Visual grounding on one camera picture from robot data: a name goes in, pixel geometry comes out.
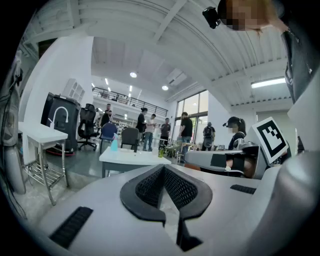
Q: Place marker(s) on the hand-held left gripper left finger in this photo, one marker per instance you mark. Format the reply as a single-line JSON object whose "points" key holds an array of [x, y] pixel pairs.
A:
{"points": [[127, 197]]}

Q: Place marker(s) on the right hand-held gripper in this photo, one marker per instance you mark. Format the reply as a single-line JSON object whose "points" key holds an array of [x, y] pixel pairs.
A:
{"points": [[270, 140]]}

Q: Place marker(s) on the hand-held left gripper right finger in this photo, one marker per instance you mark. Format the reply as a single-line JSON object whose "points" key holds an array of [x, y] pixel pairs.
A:
{"points": [[203, 197]]}

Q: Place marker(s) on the pink and teal plastic object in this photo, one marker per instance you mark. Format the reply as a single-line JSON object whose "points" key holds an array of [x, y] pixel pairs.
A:
{"points": [[114, 146]]}

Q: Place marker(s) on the green bottle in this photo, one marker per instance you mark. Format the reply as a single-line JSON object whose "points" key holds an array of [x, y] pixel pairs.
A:
{"points": [[160, 153]]}

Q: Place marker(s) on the white square table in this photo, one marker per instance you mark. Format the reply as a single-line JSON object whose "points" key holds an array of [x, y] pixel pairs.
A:
{"points": [[130, 157]]}

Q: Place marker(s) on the dark grey chair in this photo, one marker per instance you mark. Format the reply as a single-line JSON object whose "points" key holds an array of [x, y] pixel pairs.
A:
{"points": [[130, 136]]}

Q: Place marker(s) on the blue chair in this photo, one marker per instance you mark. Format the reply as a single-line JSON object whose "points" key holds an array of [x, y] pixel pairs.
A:
{"points": [[108, 130]]}

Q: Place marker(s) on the round ceiling light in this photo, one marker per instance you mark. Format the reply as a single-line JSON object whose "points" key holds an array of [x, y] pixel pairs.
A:
{"points": [[133, 74], [165, 87]]}

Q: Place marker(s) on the ceiling air conditioner unit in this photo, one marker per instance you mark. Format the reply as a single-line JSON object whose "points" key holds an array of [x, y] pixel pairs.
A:
{"points": [[176, 77]]}

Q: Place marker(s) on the black mesh office chair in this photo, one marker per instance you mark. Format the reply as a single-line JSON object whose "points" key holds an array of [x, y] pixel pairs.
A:
{"points": [[87, 117]]}

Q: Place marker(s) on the black mezzanine railing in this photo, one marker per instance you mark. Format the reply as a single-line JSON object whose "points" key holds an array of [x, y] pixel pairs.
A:
{"points": [[130, 102]]}

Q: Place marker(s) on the black floor cleaning machine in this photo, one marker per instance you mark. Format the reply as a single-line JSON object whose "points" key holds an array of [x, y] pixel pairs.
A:
{"points": [[72, 120]]}

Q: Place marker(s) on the long tube ceiling light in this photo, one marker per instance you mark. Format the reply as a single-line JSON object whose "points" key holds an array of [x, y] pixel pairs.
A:
{"points": [[267, 83]]}

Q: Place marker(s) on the white curved faucet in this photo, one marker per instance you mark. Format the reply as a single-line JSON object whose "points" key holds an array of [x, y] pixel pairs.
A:
{"points": [[61, 108]]}

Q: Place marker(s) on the grey metal cylinder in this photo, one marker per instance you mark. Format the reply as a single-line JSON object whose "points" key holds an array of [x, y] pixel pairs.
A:
{"points": [[15, 170]]}

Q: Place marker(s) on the person's dark top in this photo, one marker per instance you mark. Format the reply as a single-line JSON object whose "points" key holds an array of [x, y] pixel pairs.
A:
{"points": [[300, 65]]}

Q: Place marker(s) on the person's face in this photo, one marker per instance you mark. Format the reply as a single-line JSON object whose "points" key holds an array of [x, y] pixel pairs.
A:
{"points": [[240, 12]]}

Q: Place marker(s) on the large glass window wall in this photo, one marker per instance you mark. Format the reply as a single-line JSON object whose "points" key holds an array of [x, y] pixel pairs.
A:
{"points": [[192, 105]]}

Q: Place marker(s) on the white sink table steel frame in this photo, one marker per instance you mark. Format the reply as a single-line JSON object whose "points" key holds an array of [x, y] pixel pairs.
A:
{"points": [[45, 135]]}

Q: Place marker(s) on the white wall cabinet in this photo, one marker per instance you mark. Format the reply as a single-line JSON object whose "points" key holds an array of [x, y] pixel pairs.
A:
{"points": [[75, 90]]}

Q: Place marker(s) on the black head-worn camera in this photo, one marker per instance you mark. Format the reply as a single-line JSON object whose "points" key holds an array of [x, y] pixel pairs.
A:
{"points": [[212, 17]]}

